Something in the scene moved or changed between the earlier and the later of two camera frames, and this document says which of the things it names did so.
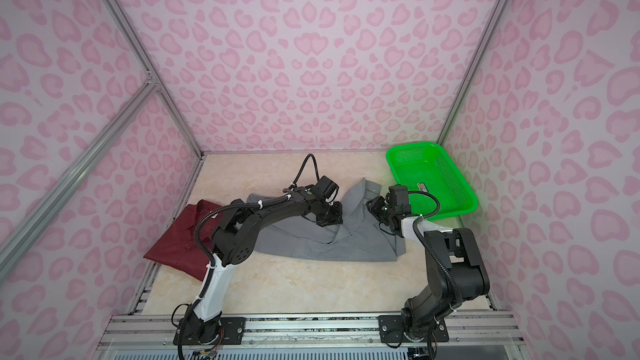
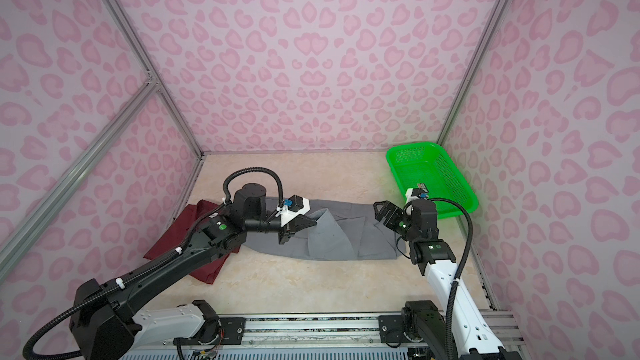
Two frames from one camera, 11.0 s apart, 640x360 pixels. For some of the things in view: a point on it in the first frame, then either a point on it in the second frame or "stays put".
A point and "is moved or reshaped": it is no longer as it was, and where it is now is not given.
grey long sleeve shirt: (358, 237) is moved or reshaped
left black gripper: (337, 217) to (290, 229)
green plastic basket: (425, 168) stays put
